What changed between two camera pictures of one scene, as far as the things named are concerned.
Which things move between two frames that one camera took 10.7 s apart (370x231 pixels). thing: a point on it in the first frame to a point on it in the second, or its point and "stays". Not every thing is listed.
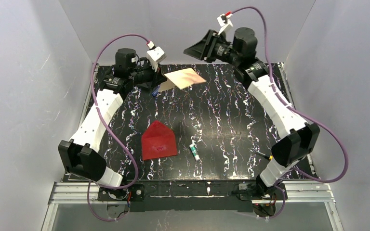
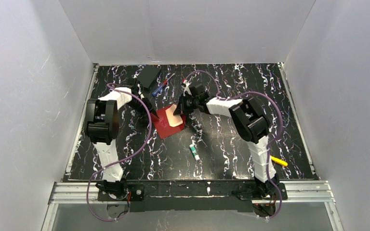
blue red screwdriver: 154,93 stays
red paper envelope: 158,141 to 162,124
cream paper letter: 181,79 to 174,120
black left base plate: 132,193 stays
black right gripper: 208,46 to 182,105
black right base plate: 249,191 stays
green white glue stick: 193,148 stays
